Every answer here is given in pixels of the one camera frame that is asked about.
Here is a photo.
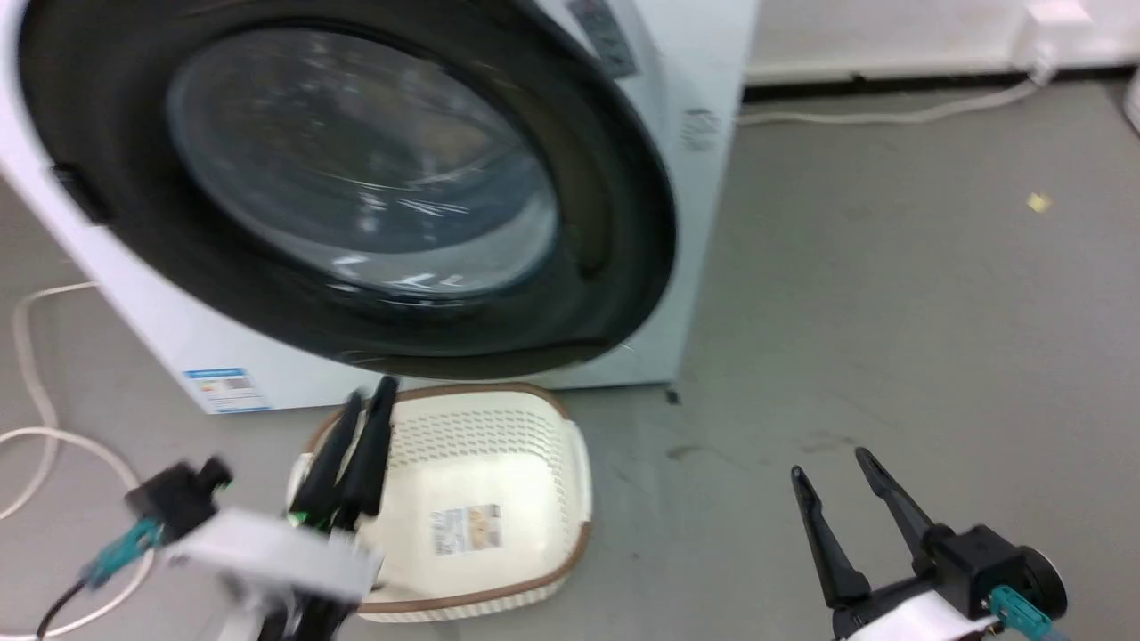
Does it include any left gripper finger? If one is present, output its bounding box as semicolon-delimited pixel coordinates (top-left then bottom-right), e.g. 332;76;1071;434
288;393;365;528
333;376;399;532

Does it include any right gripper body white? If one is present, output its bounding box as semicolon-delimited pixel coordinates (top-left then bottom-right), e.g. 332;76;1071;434
831;572;982;641

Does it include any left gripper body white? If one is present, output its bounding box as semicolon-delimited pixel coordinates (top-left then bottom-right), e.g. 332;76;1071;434
167;507;386;641

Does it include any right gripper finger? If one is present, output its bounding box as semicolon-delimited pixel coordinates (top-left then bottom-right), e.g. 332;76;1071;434
855;448;933;572
790;466;874;613

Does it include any black round washing machine door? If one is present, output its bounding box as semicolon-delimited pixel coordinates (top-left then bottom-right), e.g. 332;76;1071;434
17;0;679;381

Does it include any white front-load washing machine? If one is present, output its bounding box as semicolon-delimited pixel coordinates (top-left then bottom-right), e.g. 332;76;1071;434
0;0;763;416

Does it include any blue energy label sticker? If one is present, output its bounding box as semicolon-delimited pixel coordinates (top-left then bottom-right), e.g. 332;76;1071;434
183;366;273;415

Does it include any cream laundry basket brown rim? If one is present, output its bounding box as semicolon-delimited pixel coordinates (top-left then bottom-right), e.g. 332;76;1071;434
287;383;594;623

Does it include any teal right camera connector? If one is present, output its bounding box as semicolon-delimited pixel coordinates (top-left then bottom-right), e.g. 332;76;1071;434
989;585;1057;641

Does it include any teal camera connector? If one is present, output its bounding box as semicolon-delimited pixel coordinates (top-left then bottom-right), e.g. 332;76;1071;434
85;518;167;589
989;585;1057;641

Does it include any teal left camera connector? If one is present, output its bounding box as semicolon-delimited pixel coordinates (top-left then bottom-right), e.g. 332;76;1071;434
85;518;167;589

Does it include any thin black left camera cable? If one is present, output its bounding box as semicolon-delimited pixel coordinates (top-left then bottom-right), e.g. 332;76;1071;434
36;574;95;641

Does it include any white floor cable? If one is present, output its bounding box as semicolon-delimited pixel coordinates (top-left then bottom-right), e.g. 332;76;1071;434
0;280;158;639

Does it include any white power cord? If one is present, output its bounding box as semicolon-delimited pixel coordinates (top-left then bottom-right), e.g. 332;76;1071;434
737;55;1057;126

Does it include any white wall plug adapter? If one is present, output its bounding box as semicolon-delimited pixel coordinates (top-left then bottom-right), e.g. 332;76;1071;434
1015;0;1096;56

